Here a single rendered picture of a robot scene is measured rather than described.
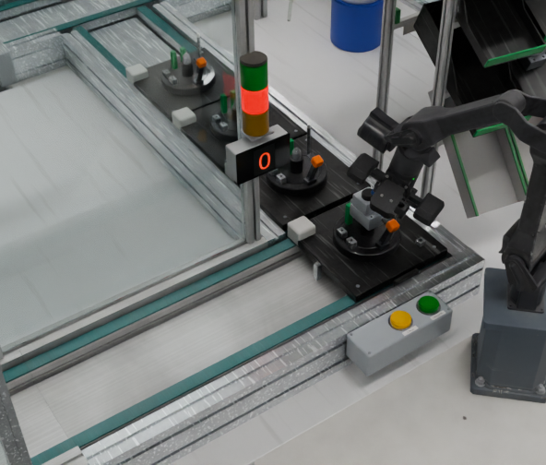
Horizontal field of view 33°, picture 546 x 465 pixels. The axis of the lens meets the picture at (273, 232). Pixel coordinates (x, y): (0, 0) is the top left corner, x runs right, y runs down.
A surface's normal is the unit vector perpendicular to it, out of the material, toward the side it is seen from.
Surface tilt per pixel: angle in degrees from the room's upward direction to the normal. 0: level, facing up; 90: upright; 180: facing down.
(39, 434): 0
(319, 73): 0
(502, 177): 45
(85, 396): 0
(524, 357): 90
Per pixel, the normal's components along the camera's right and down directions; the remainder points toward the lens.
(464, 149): 0.28, -0.10
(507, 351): -0.18, 0.66
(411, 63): -0.01, -0.74
